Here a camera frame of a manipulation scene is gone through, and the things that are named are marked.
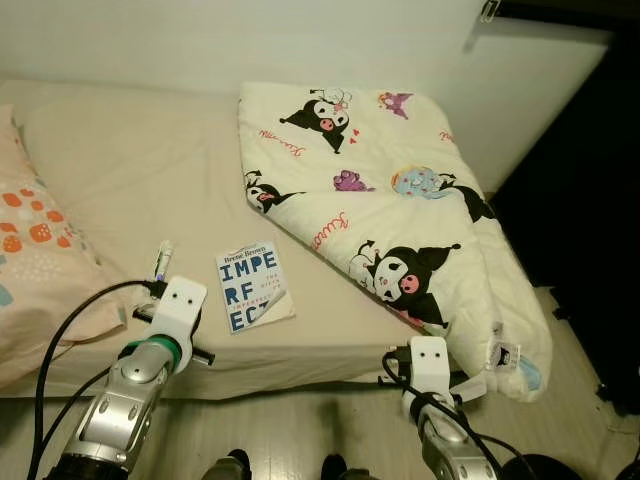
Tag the white book with blue letters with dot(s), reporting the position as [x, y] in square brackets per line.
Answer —
[245, 290]

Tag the pink patterned pillow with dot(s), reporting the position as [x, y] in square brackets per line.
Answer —
[40, 270]

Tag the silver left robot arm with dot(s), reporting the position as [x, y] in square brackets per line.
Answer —
[120, 400]

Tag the black wardrobe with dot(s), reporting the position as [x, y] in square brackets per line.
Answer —
[590, 200]

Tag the cream cartoon print quilt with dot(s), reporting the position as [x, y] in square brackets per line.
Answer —
[400, 230]

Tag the black round object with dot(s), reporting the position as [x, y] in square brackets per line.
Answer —
[535, 470]

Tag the black robot right foot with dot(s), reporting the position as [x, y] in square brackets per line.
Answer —
[333, 468]

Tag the beige sheeted bed mattress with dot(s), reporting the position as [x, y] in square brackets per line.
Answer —
[150, 170]

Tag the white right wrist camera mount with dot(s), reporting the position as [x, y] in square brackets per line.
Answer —
[430, 360]

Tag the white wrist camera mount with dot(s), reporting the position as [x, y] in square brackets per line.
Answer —
[430, 360]
[180, 305]

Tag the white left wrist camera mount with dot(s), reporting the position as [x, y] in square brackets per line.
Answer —
[180, 305]

